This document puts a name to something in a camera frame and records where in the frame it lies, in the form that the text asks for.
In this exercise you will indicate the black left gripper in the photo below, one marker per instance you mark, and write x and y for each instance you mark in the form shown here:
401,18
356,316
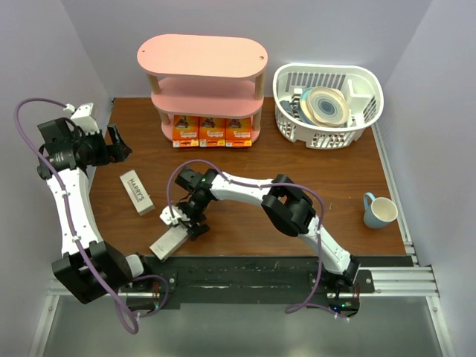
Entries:
108,153

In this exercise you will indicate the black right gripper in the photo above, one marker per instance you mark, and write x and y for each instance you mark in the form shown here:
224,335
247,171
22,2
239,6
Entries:
197,230

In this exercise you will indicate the grey white razor box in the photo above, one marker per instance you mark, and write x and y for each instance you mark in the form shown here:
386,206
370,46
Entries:
169,242

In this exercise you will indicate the white Harry's razor box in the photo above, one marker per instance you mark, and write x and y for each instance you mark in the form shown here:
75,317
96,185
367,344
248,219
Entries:
137,192

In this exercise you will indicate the orange Gillette razor box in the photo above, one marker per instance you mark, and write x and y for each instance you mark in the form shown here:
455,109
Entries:
212,132
185,131
238,132

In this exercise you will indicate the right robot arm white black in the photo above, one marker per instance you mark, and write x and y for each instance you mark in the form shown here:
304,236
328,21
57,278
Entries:
285,203

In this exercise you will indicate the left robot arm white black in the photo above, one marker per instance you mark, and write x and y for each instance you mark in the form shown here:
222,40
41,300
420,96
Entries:
71,145

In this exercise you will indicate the pink three-tier wooden shelf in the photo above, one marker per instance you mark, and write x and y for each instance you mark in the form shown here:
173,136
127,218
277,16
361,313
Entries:
205,76

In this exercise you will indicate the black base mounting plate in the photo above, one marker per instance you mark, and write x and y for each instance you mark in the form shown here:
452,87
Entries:
252,280

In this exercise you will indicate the stack of ceramic plates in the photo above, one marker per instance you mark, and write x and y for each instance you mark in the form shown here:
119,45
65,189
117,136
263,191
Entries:
320,106

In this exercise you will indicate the white plastic basket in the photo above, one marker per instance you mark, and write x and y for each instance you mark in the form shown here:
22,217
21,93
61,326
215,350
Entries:
360,87

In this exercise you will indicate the beige blue cup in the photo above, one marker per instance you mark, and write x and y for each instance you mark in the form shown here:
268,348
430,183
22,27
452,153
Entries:
378,211

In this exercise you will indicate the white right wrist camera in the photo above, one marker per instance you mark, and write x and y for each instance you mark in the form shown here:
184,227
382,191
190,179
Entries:
173,216

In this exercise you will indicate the aluminium frame rail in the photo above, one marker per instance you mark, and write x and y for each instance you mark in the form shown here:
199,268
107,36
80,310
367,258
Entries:
414,281

